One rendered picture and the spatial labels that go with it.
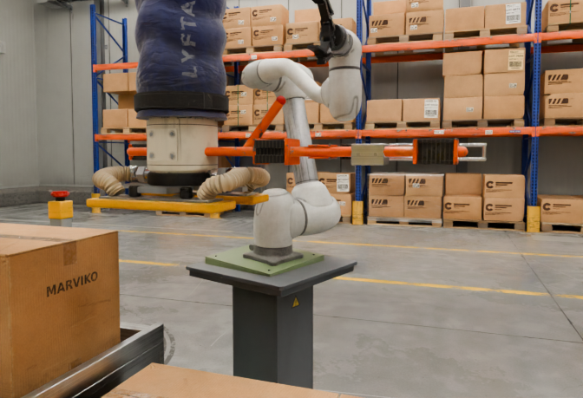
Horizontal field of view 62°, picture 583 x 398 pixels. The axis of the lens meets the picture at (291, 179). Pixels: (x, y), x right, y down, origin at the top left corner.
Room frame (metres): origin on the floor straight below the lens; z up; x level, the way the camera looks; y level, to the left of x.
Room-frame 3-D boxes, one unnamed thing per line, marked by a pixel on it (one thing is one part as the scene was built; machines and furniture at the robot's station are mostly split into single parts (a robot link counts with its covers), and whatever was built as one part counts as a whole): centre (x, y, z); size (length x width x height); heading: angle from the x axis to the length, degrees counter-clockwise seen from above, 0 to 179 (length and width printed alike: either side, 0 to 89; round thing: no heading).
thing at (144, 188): (1.19, 0.27, 1.13); 0.34 x 0.25 x 0.06; 69
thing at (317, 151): (1.24, 0.04, 1.19); 0.93 x 0.30 x 0.04; 69
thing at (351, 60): (1.62, -0.18, 1.53); 0.16 x 0.11 x 0.13; 160
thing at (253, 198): (1.28, 0.23, 1.09); 0.34 x 0.10 x 0.05; 69
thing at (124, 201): (1.10, 0.30, 1.09); 0.34 x 0.10 x 0.05; 69
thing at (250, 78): (2.08, 0.14, 1.53); 0.18 x 0.14 x 0.13; 35
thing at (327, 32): (1.45, -0.11, 1.54); 0.09 x 0.07 x 0.08; 160
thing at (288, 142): (1.10, 0.03, 1.19); 0.10 x 0.08 x 0.06; 159
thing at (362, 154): (1.03, -0.17, 1.19); 0.07 x 0.07 x 0.04; 69
